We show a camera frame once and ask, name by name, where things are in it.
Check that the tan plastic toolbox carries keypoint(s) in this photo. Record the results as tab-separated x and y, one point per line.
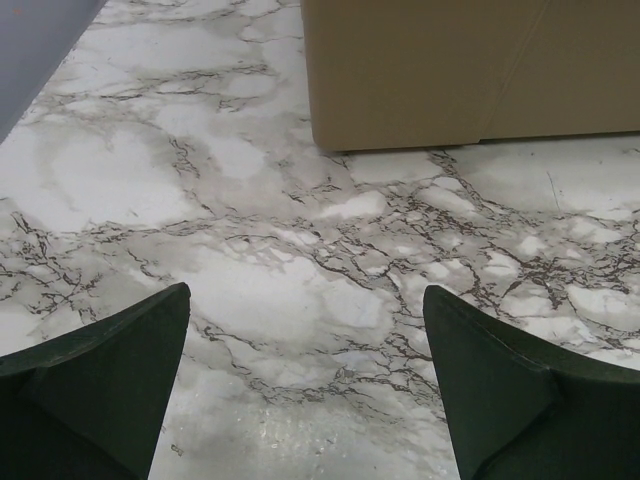
404	74

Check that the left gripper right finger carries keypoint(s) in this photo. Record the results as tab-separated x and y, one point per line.
519	407

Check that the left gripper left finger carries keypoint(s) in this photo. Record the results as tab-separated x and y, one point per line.
90	404

